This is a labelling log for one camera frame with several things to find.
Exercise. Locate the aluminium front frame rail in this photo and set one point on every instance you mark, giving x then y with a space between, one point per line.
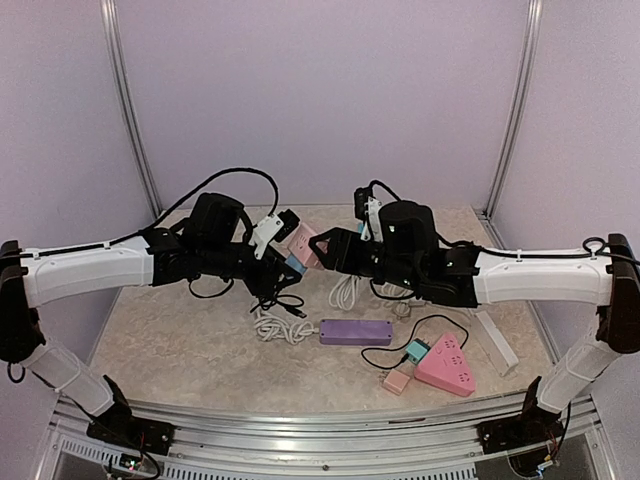
407 444

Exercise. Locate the teal plug adapter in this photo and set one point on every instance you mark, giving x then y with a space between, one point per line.
415 351

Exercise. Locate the right aluminium corner post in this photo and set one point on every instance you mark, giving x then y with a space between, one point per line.
517 108

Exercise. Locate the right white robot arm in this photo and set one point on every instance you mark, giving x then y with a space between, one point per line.
604 273

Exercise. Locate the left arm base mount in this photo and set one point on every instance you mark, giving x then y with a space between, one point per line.
150 436

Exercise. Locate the pink triangular power strip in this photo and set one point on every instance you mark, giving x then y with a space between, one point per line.
445 367

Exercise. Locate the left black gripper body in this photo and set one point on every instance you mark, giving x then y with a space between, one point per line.
218 259

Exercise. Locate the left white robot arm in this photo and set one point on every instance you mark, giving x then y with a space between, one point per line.
32 278

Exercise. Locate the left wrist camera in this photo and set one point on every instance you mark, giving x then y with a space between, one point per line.
273 227

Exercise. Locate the white power strip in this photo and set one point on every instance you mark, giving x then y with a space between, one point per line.
494 344

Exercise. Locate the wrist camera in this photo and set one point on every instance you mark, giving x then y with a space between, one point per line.
362 200
273 227

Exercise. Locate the pink small plug adapter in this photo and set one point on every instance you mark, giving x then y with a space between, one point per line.
299 246

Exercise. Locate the purple power strip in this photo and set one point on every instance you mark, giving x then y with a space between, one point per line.
345 332

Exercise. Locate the light blue small plug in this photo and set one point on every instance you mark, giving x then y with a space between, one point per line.
295 264

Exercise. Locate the aluminium corner post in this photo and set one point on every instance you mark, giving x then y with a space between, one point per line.
517 108
109 14

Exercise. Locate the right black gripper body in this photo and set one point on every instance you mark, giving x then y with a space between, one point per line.
393 268

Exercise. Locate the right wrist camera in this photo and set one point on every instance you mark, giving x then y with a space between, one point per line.
362 200

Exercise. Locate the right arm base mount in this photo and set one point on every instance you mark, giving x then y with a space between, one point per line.
512 433

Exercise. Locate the left aluminium corner post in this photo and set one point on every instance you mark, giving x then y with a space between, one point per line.
109 14

